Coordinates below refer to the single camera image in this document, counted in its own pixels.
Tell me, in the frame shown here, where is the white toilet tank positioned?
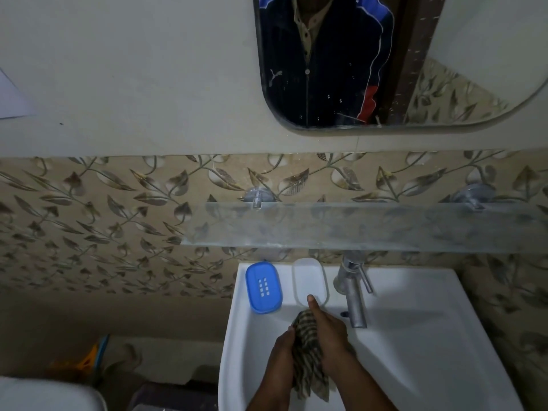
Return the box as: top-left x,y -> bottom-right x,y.
0,376 -> 108,411

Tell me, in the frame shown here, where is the person's right forearm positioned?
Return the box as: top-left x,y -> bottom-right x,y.
331,359 -> 400,411

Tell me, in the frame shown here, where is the chrome basin tap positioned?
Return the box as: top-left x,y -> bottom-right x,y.
333,251 -> 374,329

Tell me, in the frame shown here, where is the person's left forearm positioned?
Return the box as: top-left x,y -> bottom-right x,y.
246,377 -> 296,411

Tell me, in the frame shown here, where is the frosted glass shelf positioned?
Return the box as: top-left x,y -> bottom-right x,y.
180,201 -> 548,254

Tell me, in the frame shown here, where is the person's right hand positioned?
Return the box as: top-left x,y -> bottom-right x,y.
307,294 -> 357,375

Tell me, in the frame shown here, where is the clear shelf bracket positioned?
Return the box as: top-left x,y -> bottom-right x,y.
452,183 -> 497,211
243,187 -> 275,209

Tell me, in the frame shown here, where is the white paper sheet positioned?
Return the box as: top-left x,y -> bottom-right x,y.
0,69 -> 38,121

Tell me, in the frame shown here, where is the white ceramic wash basin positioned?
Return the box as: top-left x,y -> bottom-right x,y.
218,262 -> 525,411

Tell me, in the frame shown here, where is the person's left hand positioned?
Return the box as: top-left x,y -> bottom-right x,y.
268,326 -> 299,383

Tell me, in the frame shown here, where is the blue soap dish tray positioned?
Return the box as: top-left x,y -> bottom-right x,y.
245,261 -> 283,315

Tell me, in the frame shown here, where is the rounded wall mirror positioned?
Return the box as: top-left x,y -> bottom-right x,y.
253,0 -> 548,132

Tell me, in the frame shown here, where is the white soap dish lid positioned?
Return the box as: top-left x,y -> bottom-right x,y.
292,257 -> 329,308

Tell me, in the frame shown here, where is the yellow and blue plastic item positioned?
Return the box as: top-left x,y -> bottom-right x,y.
51,335 -> 111,377

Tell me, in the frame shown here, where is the checked brown cloth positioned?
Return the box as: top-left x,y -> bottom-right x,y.
290,309 -> 331,403

